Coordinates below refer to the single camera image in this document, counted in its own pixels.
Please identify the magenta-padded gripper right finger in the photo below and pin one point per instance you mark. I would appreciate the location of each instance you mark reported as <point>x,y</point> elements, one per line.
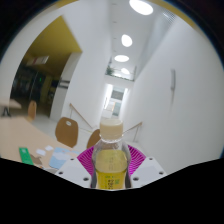
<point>148,170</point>

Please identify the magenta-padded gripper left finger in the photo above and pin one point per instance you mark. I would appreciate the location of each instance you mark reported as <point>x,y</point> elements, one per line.
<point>75,171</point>

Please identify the yellow drink bottle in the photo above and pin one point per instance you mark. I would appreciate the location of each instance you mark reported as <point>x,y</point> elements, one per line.
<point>111,161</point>

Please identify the brown wooden chair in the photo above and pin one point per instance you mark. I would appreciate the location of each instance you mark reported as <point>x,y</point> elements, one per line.
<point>94,140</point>
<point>66,133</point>

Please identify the wooden stair handrail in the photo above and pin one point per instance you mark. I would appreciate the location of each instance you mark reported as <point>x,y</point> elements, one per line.
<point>135,126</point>
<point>80,115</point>

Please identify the small green box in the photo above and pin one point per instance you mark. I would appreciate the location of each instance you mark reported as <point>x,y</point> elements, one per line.
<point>26,156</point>

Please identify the small light wooden chair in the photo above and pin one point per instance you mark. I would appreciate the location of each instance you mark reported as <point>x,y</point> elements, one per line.
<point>32,111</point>

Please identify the light wooden side table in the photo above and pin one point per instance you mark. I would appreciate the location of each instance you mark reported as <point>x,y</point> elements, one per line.
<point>10,104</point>

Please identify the dark shop shelf unit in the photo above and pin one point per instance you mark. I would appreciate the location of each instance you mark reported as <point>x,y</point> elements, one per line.
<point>30,86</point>

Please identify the green potted plant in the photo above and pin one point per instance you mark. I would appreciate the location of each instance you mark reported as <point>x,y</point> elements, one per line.
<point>110,70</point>

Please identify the white hanging sign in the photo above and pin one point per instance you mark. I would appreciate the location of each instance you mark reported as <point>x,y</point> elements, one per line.
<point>37,60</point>

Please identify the round ceiling lights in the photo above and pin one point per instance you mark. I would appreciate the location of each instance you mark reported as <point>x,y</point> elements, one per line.
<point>126,40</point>

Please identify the grey wall lamp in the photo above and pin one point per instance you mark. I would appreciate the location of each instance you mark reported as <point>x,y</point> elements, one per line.
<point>173,80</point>

